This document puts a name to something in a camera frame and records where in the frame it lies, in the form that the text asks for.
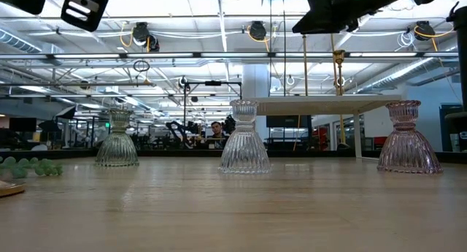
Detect black background rig frame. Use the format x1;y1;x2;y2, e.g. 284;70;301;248
182;80;243;150

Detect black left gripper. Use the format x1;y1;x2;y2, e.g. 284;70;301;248
60;0;112;33

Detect black desk screen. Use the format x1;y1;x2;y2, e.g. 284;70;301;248
9;117;37;133

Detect potted green succulent plant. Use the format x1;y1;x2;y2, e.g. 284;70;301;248
0;156;63;179

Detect black wall monitor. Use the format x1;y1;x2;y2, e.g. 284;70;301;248
265;115;313;129

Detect black aluminium table frame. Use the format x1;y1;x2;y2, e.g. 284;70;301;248
0;148;467;164

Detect white perforated metal shelf riser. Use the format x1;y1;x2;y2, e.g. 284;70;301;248
255;93;402;160

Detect black ceiling cable reel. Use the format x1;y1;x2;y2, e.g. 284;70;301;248
131;21;161;53
414;20;434;42
249;20;268;42

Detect pink ribbed glass candle holder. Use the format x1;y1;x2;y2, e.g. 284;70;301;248
377;99;444;175

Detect green ribbed glass candle holder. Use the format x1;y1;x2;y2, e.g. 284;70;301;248
95;108;140;168

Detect clear ribbed glass candle holder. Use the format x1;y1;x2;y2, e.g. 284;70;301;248
217;99;272;175

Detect person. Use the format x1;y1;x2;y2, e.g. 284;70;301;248
204;121;230;150

